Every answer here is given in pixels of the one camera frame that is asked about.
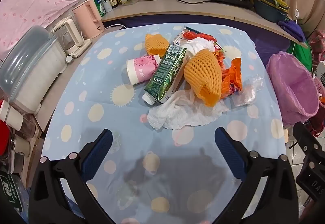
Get pink bin with purple bag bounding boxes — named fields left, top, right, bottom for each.
left=266, top=52, right=321, bottom=128

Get white crumpled tissue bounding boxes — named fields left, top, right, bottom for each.
left=178, top=36, right=216, bottom=55

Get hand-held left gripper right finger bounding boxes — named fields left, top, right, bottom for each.
left=214, top=127, right=299, bottom=224

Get pink paper cup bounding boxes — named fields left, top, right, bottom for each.
left=126, top=56, right=161, bottom=85

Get red snack wrapper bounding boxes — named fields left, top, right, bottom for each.
left=175, top=26, right=228, bottom=62

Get pink electric kettle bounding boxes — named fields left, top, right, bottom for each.
left=73, top=0, right=104, bottom=40

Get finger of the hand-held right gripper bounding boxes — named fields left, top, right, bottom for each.
left=293, top=122, right=323, bottom=161

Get green bag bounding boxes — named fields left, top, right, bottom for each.
left=287, top=39, right=313, bottom=72

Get orange snack wrapper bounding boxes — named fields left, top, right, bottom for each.
left=219, top=58, right=243, bottom=99

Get white paper towel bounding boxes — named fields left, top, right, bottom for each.
left=147, top=88, right=230, bottom=130

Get green milk carton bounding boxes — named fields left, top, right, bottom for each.
left=142, top=45, right=187, bottom=106

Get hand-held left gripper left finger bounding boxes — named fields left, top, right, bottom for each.
left=29, top=129, right=113, bottom=224

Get white lidded storage box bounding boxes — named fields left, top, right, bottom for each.
left=0, top=25, right=68, bottom=115

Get blue dotted tablecloth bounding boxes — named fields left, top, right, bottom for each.
left=41, top=24, right=285, bottom=224

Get stack of plastic basins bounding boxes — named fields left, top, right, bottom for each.
left=251, top=0, right=290, bottom=23

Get small orange foam fruit net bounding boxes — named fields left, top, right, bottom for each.
left=145, top=34, right=170, bottom=57

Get wooden counter board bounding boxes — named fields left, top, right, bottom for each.
left=102, top=0, right=305, bottom=42

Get white stacked cups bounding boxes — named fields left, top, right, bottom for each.
left=0, top=100, right=24, bottom=130

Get pink plastic basket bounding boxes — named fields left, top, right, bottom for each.
left=313, top=77, right=325, bottom=104

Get clear plastic bag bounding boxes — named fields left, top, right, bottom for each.
left=232, top=74, right=264, bottom=107

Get pink pineapple print cloth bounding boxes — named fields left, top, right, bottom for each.
left=308, top=29, right=325, bottom=53

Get purple cloth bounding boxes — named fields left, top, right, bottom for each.
left=278, top=20, right=306, bottom=42

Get large orange foam fruit net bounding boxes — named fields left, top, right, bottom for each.
left=183, top=50, right=222, bottom=107

